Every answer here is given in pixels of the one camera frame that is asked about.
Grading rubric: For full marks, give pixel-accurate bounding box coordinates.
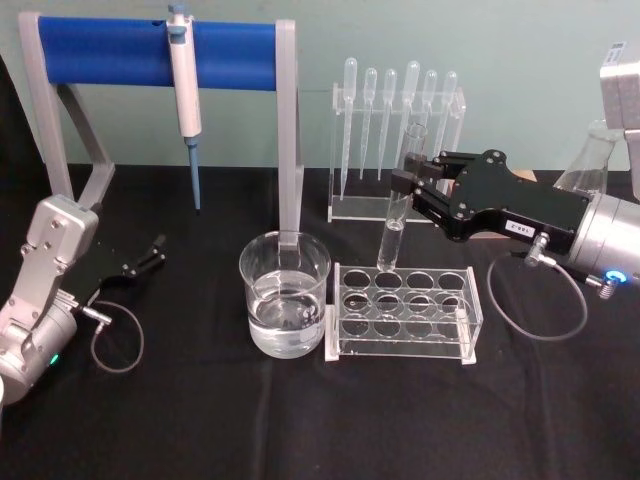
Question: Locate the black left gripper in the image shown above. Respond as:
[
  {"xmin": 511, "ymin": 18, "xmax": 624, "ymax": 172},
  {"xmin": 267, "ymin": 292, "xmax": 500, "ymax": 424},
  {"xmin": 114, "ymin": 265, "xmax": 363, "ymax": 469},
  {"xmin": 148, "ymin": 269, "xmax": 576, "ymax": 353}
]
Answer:
[{"xmin": 63, "ymin": 233, "xmax": 169, "ymax": 307}]

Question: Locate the glass test tube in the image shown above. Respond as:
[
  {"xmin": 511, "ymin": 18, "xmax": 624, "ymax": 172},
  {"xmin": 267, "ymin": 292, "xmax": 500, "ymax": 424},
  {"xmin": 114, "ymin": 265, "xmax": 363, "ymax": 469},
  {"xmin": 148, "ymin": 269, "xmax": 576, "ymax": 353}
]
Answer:
[{"xmin": 375, "ymin": 123, "xmax": 429, "ymax": 274}]

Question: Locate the glass conical flask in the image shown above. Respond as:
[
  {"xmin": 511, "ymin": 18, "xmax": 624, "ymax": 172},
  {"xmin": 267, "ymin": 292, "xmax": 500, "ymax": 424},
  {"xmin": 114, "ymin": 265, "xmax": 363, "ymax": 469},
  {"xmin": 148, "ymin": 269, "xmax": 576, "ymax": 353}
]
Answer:
[{"xmin": 557, "ymin": 119, "xmax": 614, "ymax": 196}]

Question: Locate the black table cloth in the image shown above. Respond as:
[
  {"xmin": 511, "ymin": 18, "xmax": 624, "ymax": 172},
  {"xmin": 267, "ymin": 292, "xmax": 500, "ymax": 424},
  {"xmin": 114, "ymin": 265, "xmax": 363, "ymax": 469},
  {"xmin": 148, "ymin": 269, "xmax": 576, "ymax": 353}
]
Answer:
[{"xmin": 0, "ymin": 162, "xmax": 640, "ymax": 480}]

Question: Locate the clear acrylic dropper rack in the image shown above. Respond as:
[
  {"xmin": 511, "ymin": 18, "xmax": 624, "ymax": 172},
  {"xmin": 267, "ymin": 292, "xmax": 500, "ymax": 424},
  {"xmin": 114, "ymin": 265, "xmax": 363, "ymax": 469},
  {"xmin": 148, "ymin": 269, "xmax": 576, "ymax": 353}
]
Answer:
[{"xmin": 327, "ymin": 82, "xmax": 464, "ymax": 224}]

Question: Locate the glass beaker with water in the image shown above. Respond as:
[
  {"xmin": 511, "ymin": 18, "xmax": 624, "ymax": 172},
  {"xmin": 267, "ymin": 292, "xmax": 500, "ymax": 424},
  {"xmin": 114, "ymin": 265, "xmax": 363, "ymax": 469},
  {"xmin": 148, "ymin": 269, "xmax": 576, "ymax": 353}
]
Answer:
[{"xmin": 238, "ymin": 230, "xmax": 332, "ymax": 359}]

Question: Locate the grey stand with blue bar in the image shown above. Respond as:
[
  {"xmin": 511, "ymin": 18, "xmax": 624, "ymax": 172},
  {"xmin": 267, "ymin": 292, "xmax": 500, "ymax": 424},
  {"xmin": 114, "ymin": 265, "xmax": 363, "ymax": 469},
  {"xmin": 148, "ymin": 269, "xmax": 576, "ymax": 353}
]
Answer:
[{"xmin": 17, "ymin": 10, "xmax": 306, "ymax": 254}]

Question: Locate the thin dark right gripper cable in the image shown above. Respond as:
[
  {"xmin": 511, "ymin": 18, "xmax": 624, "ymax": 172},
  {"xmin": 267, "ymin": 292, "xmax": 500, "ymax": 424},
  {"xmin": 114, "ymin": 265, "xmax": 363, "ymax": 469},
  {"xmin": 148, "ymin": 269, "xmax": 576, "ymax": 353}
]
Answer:
[{"xmin": 487, "ymin": 237, "xmax": 609, "ymax": 344}]

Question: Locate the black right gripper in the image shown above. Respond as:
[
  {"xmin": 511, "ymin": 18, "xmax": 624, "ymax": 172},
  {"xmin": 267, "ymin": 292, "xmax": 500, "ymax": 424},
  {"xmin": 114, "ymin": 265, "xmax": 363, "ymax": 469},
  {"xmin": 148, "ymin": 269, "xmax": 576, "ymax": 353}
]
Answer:
[{"xmin": 391, "ymin": 148, "xmax": 590, "ymax": 252}]

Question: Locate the white micropipette with blue tip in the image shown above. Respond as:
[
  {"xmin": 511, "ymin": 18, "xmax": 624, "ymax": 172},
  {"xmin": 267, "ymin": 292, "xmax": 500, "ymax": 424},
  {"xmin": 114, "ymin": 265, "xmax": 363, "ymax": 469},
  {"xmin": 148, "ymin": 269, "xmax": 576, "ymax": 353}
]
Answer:
[{"xmin": 167, "ymin": 2, "xmax": 205, "ymax": 211}]

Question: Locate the clear acrylic test tube rack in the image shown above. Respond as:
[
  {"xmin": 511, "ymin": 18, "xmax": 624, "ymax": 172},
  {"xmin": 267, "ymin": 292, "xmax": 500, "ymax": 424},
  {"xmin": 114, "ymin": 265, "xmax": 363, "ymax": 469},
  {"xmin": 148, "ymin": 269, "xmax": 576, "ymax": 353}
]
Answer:
[{"xmin": 324, "ymin": 260, "xmax": 484, "ymax": 366}]

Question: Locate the thin dark gripper cable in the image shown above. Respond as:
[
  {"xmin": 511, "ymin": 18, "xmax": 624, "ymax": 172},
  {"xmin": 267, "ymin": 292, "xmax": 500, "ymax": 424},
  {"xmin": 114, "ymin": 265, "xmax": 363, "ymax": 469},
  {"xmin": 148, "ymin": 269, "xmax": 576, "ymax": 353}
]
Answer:
[
  {"xmin": 487, "ymin": 237, "xmax": 609, "ymax": 344},
  {"xmin": 74, "ymin": 299, "xmax": 146, "ymax": 374}
]

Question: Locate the thin dark left gripper cable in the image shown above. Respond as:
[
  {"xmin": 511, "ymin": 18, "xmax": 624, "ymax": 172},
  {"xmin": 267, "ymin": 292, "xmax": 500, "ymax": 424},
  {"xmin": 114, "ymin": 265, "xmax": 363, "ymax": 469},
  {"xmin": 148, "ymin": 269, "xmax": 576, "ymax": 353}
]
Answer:
[{"xmin": 74, "ymin": 299, "xmax": 146, "ymax": 374}]

